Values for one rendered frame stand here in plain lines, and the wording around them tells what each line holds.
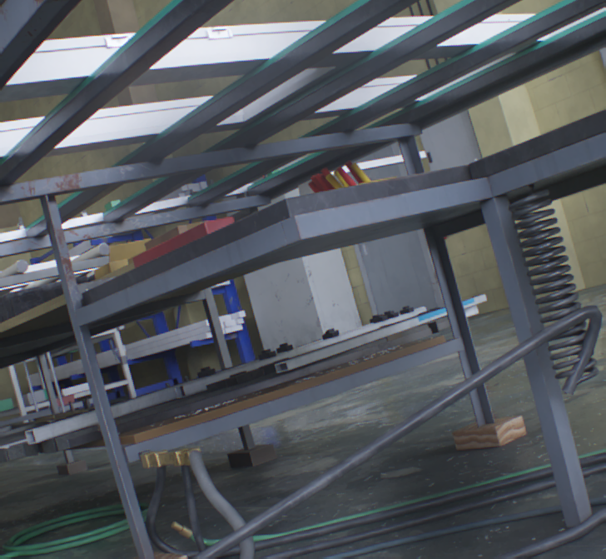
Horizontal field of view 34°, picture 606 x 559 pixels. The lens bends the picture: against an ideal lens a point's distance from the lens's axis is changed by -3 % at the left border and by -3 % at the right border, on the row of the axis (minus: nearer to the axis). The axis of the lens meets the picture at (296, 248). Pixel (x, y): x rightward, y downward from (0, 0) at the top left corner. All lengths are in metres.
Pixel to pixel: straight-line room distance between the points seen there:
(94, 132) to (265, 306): 9.58
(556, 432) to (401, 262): 8.91
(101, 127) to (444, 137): 7.57
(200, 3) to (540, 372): 0.75
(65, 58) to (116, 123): 0.51
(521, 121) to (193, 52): 7.28
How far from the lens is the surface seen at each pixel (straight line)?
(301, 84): 2.01
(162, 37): 1.34
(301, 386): 2.22
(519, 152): 1.51
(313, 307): 10.83
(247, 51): 1.74
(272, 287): 11.36
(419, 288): 10.32
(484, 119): 8.87
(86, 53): 1.59
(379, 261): 10.69
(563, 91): 8.79
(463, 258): 9.86
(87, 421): 2.21
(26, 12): 1.10
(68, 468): 4.93
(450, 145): 9.42
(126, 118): 2.07
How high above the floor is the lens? 0.43
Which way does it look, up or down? 4 degrees up
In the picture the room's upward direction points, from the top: 16 degrees counter-clockwise
